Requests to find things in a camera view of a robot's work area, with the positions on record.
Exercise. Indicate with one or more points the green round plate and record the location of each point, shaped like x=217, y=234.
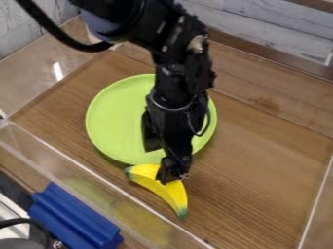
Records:
x=113, y=123

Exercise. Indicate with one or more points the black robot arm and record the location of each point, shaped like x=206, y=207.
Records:
x=176, y=37

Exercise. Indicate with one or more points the clear acrylic front wall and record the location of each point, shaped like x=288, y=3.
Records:
x=38, y=165

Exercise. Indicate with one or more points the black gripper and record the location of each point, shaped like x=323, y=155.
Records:
x=169, y=129

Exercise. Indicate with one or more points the blue plastic clamp block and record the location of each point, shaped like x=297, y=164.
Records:
x=74, y=222

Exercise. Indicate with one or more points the yellow toy banana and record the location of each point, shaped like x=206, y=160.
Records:
x=172, y=192

